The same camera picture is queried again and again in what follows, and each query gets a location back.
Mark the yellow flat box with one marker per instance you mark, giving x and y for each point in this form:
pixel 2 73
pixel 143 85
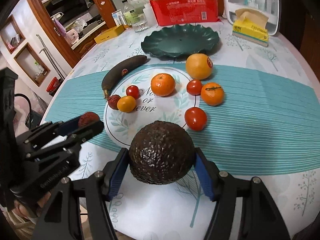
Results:
pixel 109 34

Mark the small cherry tomato left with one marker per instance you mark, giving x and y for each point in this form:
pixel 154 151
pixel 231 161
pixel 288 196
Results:
pixel 133 91

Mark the white blue carton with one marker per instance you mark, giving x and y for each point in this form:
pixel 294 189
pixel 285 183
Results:
pixel 116 17

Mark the orange mandarin centre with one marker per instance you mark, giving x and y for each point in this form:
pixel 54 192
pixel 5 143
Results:
pixel 163 84

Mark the large cherry tomato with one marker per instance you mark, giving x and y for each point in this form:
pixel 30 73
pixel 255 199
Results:
pixel 195 118

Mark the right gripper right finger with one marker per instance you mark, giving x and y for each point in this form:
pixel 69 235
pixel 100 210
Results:
pixel 260 217

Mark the red paper cup pack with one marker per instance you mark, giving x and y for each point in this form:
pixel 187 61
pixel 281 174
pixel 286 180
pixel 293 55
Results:
pixel 171 12

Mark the cherry tomato middle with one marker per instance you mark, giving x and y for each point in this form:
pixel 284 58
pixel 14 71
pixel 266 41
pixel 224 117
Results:
pixel 194 87

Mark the green scalloped plate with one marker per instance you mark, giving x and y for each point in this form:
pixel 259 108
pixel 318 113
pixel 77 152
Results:
pixel 180 40

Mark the yellow grapefruit with sticker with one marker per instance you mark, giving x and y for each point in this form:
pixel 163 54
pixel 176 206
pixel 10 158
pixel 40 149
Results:
pixel 199 66

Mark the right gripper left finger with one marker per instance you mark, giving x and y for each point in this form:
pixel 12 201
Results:
pixel 60 218

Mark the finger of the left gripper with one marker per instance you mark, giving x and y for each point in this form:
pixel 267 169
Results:
pixel 62 149
pixel 46 133

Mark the yellow cherry tomato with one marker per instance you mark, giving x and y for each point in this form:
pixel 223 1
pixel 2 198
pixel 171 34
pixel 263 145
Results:
pixel 126 104

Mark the round white placemat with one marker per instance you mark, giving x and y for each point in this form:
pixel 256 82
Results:
pixel 122 127

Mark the dark brown avocado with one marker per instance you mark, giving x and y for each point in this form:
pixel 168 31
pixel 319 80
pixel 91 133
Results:
pixel 161 153

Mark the clear drinking glass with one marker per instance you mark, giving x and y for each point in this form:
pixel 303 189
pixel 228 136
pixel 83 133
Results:
pixel 139 23

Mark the overripe dark banana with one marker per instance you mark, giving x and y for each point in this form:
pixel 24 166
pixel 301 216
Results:
pixel 113 76

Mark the dried red date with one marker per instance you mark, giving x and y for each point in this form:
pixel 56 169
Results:
pixel 88 118
pixel 112 101

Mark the orange mandarin with stem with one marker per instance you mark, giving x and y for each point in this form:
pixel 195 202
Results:
pixel 212 94

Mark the clear bottle green label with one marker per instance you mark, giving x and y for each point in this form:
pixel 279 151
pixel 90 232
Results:
pixel 128 12

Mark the yellow tissue box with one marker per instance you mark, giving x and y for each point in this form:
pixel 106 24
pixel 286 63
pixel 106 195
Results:
pixel 250 24

